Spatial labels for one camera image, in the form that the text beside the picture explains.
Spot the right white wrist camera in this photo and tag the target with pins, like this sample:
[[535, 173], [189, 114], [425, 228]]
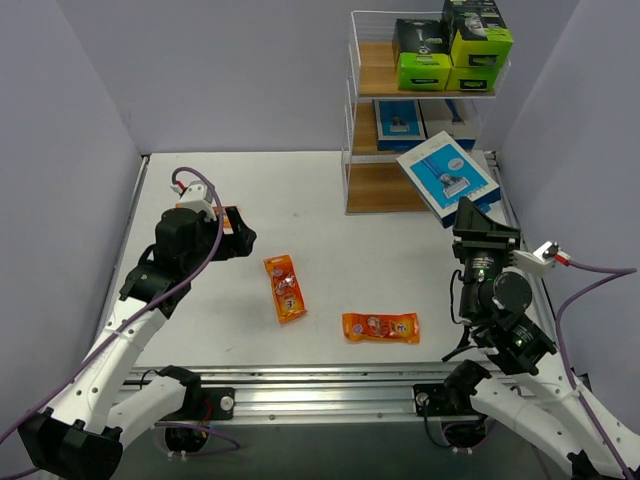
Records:
[[540, 261]]

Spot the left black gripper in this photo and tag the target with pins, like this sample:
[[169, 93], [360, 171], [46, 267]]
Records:
[[229, 236]]

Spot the black green razor pack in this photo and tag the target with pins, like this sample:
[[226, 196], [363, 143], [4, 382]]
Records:
[[421, 55]]

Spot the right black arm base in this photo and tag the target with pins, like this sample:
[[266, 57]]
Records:
[[433, 399]]

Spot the grey box blue razor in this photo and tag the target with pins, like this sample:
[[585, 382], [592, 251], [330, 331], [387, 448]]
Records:
[[456, 117], [442, 173]]

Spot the small black green razor box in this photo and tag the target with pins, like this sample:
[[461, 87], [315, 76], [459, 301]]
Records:
[[478, 36]]

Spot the aluminium mounting rail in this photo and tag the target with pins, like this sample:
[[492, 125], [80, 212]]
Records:
[[323, 395]]

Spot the orange razor bag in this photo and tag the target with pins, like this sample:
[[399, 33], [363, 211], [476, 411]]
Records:
[[397, 328], [286, 292], [227, 226]]

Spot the blue white razor box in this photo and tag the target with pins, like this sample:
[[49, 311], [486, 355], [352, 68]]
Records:
[[399, 125]]

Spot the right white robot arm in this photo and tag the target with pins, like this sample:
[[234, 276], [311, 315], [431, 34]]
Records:
[[560, 416]]

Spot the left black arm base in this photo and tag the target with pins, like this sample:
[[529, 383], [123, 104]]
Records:
[[218, 404]]

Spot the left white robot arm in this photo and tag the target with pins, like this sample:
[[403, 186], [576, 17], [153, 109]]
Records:
[[81, 432]]

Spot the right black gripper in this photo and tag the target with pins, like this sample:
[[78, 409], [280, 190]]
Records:
[[486, 240]]

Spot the tall green black razor box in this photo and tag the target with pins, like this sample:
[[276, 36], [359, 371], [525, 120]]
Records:
[[475, 79]]

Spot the white wire wooden shelf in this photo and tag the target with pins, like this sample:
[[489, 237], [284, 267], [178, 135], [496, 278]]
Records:
[[372, 180]]

